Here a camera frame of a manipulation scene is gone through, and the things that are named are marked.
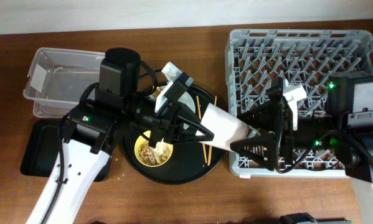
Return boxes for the clear plastic bin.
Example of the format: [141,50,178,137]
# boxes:
[23,47,105,118]

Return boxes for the pink cup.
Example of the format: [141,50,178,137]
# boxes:
[199,103,249,151]

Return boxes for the black rectangular tray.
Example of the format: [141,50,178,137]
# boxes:
[20,119,112,183]

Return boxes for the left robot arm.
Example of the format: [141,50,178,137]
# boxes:
[28,48,214,223]

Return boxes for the food scraps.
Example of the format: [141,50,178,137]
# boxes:
[138,141,172,166]

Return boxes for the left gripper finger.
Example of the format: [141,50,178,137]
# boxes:
[170,133,214,144]
[176,103,213,136]

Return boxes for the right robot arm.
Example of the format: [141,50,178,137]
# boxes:
[230,72,373,223]

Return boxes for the wooden chopstick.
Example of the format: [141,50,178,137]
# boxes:
[207,96,217,166]
[196,96,207,163]

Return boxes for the round black tray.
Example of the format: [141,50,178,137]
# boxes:
[119,81,230,185]

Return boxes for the yellow bowl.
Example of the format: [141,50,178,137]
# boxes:
[134,136,173,167]

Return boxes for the gold candy wrapper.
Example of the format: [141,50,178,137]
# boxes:
[153,87,162,99]

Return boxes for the grey dishwasher rack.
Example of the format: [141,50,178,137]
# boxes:
[225,29,373,178]

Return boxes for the grey plate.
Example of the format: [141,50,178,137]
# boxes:
[147,85,197,131]

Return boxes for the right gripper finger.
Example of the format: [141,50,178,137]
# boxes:
[237,101,278,128]
[230,133,276,170]

